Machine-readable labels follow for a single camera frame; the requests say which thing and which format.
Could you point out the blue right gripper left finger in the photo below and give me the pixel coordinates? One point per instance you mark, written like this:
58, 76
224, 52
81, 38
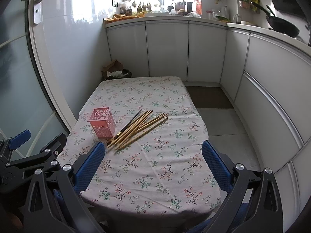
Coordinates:
86, 166

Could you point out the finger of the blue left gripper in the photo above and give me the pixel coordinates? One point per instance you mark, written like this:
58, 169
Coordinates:
54, 147
19, 139

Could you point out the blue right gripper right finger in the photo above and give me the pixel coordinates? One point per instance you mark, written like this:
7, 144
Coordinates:
219, 164

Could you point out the wooden chopstick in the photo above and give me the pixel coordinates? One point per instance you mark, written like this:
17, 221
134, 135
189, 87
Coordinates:
133, 126
147, 124
142, 123
142, 133
117, 146
127, 135

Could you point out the black-tipped chopstick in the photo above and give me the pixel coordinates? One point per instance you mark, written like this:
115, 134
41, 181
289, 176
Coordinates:
123, 129

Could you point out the pink perforated utensil holder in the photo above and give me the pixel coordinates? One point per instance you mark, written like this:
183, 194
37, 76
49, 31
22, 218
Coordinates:
102, 122

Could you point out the brown cardboard box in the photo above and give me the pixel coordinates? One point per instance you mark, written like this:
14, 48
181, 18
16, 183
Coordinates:
115, 70

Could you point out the black wok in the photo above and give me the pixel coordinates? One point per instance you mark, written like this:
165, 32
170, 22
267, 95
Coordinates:
278, 24

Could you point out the door handle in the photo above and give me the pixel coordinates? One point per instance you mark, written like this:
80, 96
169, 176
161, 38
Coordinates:
37, 10

